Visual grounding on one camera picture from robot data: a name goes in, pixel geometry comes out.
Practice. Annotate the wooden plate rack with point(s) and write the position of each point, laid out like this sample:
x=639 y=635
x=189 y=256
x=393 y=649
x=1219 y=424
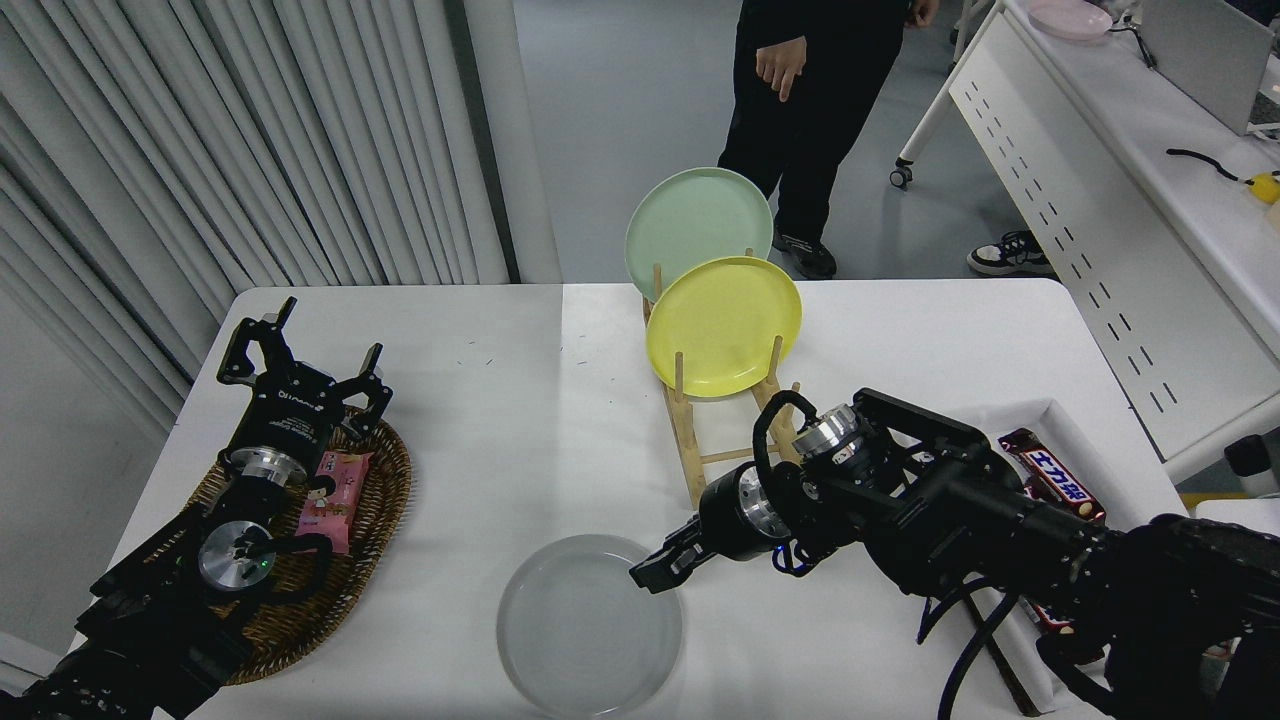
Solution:
x=688 y=450

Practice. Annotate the black cylindrical object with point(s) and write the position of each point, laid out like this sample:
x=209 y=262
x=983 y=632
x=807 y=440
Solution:
x=1252 y=462

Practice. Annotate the brown wicker basket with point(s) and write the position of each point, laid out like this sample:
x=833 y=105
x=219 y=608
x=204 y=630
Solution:
x=385 y=490

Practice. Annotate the black and white sneaker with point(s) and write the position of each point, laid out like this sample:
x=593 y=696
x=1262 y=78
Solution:
x=1010 y=255

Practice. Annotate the person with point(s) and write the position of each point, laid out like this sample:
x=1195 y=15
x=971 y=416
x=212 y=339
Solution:
x=830 y=120

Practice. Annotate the small yellow object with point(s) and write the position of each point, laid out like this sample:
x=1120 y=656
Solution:
x=1265 y=188

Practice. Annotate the pink bowl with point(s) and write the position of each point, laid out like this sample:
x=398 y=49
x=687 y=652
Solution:
x=1070 y=18

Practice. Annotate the white vertical blinds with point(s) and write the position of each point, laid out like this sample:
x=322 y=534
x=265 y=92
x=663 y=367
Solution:
x=200 y=150

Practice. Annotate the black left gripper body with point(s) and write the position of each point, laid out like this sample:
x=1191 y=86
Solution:
x=285 y=415

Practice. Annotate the grey plate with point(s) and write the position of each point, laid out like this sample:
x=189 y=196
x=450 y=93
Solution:
x=580 y=640

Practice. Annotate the pale green plate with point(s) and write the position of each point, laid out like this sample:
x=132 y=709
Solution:
x=690 y=215

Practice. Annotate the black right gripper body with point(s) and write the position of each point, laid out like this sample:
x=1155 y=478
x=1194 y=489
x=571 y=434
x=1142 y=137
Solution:
x=725 y=525

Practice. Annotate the white side table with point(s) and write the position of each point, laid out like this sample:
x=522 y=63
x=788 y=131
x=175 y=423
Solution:
x=1245 y=510

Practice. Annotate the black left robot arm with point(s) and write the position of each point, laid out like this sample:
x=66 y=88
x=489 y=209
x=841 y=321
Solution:
x=150 y=620

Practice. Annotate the person's left hand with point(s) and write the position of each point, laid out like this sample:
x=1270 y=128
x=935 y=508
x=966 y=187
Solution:
x=923 y=10

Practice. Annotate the pink snack bar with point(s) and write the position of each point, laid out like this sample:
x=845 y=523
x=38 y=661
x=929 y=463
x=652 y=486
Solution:
x=340 y=490

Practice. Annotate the grey laptop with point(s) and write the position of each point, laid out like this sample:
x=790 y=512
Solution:
x=1210 y=50

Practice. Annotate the white tray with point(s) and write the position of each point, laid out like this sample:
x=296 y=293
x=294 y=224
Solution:
x=1100 y=440

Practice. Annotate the person's right hand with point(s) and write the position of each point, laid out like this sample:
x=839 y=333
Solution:
x=782 y=62

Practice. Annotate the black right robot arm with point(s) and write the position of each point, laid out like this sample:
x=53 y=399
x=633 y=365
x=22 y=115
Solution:
x=1000 y=520

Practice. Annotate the white desk, perforated panel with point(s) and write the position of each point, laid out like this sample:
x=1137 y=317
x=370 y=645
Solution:
x=1100 y=200

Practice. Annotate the yellow plate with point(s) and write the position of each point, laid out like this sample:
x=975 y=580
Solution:
x=725 y=325

